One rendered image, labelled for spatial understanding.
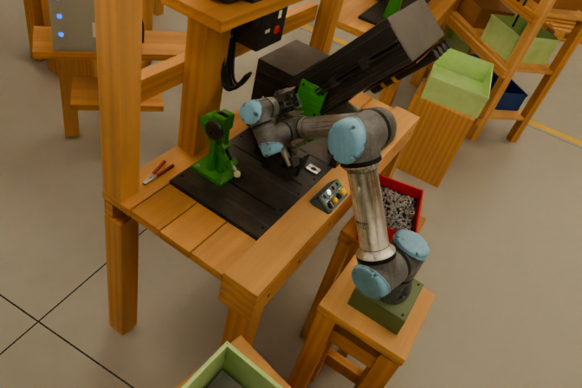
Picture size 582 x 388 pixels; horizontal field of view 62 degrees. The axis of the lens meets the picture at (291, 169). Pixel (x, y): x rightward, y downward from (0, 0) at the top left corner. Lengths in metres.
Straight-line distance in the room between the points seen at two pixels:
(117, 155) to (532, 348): 2.46
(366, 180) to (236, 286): 0.57
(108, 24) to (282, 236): 0.89
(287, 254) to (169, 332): 1.00
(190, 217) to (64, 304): 1.05
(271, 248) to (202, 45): 0.74
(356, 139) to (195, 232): 0.73
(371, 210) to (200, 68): 0.83
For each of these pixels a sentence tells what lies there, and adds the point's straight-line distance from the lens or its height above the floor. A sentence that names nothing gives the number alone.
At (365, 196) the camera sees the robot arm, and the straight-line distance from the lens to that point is 1.35.
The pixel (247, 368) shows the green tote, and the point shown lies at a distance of 1.41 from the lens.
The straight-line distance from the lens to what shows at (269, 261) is 1.68.
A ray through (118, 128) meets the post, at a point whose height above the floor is 1.21.
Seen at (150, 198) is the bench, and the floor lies 0.88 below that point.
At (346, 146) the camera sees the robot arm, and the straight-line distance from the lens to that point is 1.29.
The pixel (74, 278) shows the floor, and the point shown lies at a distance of 2.74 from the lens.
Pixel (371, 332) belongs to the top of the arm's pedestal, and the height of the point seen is 0.85.
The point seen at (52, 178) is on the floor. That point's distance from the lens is 3.26.
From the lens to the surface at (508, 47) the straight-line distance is 4.39.
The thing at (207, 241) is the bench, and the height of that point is 0.88.
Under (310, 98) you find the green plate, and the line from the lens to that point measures 1.90.
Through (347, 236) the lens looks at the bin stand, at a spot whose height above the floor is 0.79.
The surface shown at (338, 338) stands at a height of 0.72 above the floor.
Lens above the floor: 2.18
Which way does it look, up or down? 39 degrees down
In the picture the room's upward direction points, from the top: 15 degrees clockwise
